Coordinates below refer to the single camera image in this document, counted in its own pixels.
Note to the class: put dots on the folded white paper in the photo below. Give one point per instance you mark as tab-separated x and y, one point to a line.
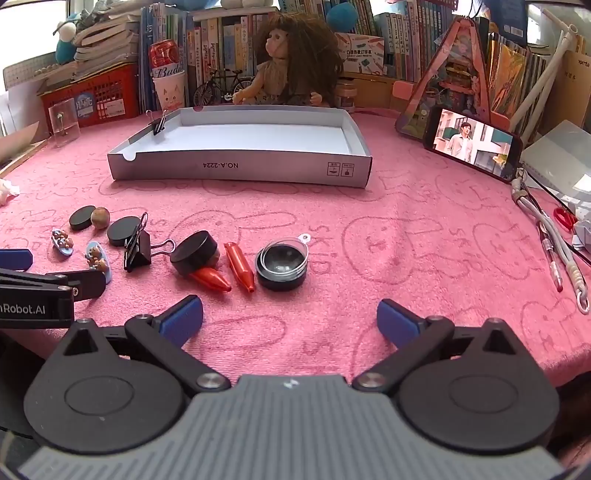
582	235

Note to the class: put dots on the cat print paper cup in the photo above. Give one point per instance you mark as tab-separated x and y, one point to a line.
169	92

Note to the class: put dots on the blue bear hair clip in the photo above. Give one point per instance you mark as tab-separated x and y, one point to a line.
62	241
97	258

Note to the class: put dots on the row of blue-spined books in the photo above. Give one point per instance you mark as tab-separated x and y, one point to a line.
411	37

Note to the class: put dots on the stack of lying books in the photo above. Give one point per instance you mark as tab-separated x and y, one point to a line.
106	46

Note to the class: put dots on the blue and white plush toy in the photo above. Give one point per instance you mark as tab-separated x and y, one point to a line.
69	37

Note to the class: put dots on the black round lid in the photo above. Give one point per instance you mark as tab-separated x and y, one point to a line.
194	251

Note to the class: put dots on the white printed carton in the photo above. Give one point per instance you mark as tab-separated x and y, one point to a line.
360	53

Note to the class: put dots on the brown cardboard box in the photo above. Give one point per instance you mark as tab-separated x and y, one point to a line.
378	92

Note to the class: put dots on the black smartphone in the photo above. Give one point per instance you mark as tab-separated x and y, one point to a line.
471	138

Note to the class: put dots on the red pointed cap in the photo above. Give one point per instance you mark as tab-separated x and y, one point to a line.
239	267
210	279

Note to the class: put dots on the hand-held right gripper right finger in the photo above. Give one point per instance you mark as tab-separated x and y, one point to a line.
395	318

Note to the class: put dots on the row of colourful upright books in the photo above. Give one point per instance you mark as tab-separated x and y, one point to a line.
207	41

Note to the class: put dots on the row of thin glossy booklets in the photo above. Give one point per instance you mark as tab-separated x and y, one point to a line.
512	78

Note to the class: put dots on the black round disc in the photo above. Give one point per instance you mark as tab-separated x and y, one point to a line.
82	218
123	230

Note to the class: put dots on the pink triangular stand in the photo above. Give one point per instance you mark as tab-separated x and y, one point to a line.
455	69

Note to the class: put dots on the small black binder clip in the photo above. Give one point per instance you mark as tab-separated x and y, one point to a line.
159	125

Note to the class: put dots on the white plastic pipe frame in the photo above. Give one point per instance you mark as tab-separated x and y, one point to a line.
540	78

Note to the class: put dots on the big blue plush toy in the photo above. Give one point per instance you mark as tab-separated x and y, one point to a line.
341	17

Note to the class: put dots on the clear acrylic stand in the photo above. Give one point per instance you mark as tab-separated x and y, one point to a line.
64	122

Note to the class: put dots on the large red plastic crate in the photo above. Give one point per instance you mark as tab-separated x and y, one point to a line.
111	92

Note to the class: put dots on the black round case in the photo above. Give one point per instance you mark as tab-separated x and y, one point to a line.
281	280

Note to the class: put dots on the red clear pen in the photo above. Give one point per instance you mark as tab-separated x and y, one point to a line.
550	258

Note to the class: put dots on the black toy bicycle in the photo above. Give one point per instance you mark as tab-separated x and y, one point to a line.
217	87

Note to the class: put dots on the pale crumpled tissue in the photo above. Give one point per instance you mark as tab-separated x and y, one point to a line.
7	191

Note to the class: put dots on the brown-haired doll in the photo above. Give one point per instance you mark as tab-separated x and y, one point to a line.
295	55

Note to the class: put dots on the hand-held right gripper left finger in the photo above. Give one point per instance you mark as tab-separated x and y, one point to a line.
184	316

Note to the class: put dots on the clear round lid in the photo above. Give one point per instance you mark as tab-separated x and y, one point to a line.
282	258

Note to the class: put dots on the white cardboard box tray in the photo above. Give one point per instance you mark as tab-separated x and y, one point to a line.
258	134

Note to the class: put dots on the small clear jar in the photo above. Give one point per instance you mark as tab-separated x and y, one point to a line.
346	94

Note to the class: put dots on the red drink can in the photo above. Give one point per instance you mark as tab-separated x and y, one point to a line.
163	55

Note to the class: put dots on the clear plastic clipboard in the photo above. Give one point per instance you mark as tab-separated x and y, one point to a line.
558	157

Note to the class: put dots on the wooden board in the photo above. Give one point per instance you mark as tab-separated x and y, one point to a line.
23	159

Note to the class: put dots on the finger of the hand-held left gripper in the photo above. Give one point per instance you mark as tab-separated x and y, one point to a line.
87	285
14	259

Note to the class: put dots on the large black binder clip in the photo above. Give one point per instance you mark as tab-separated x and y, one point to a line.
138	251

